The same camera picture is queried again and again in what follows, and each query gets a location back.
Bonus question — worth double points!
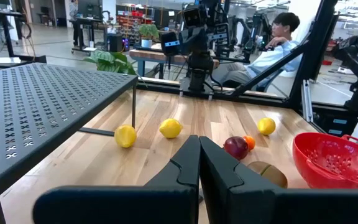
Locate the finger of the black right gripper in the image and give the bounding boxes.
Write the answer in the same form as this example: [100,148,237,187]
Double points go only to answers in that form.
[181,28,196,54]
[195,28,209,53]

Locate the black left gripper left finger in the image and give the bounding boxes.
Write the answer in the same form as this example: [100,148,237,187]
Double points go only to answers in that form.
[32,135,201,224]

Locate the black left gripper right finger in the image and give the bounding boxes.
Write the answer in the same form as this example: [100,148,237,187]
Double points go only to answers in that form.
[199,136,358,224]

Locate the dark red toy apple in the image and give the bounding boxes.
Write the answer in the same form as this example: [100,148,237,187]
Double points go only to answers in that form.
[223,136,249,161]

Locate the small yellow-red toy pear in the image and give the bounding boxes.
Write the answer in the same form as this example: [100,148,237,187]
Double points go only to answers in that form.
[242,135,257,152]

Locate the yellow toy lemon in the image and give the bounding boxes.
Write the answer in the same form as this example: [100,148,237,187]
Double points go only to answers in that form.
[158,118,183,139]
[257,117,277,136]
[114,124,137,149]

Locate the red plastic colander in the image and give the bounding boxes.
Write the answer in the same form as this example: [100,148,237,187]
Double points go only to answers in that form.
[292,132,358,190]

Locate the wooden workbench blue legs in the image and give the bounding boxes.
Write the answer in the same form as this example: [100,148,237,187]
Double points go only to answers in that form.
[128,42,220,79]

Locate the background plant in white pot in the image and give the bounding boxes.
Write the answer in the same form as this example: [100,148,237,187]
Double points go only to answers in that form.
[137,23,160,49]

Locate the brown sliceable toy kiwi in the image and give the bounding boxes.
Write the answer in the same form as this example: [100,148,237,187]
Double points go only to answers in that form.
[246,161,288,189]

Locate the storage rack red bins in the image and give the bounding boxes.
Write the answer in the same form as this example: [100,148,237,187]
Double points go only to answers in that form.
[116,8,154,44]

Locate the black computer tower purple lights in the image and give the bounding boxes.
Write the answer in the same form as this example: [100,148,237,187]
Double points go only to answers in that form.
[108,32,130,53]

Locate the green plant in white pot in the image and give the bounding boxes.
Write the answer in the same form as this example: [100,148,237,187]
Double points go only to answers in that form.
[83,49,139,77]

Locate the person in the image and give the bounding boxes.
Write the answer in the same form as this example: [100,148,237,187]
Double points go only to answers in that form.
[211,11,304,93]
[68,0,80,21]

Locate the black background desk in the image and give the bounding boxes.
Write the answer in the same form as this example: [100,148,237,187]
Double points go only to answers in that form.
[69,17,105,54]
[0,8,48,74]

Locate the black labelled box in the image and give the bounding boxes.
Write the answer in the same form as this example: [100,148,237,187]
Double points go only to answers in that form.
[309,107,358,138]

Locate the black perforated metal shelf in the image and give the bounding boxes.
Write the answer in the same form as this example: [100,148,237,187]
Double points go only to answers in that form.
[0,63,139,224]

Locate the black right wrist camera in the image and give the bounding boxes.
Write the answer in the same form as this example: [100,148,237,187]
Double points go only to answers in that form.
[183,6,202,28]

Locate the silver aluminium bracket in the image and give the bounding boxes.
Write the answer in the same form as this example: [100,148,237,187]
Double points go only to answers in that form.
[301,79,314,123]

